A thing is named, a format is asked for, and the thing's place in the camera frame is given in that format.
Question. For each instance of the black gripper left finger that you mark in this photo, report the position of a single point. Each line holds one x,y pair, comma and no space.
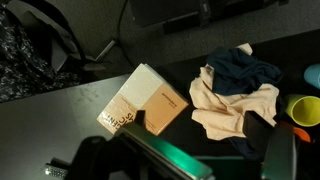
140,118

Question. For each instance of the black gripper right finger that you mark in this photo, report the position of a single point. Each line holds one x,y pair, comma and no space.
257,132

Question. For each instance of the beige and white book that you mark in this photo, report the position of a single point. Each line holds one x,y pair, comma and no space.
144,90

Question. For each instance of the orange plastic cup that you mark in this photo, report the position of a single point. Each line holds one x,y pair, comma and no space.
302,134

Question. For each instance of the beige cloth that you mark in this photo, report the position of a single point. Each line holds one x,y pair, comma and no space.
221,115

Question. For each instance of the yellow-green plastic cup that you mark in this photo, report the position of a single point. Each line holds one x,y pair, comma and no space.
304,110

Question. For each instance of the navy blue cloth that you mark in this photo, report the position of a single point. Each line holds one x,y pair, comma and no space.
236,72

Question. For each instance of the blue plastic cup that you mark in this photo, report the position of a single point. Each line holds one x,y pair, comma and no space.
312,75

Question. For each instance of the black patterned backpack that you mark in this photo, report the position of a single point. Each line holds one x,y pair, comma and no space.
24,71

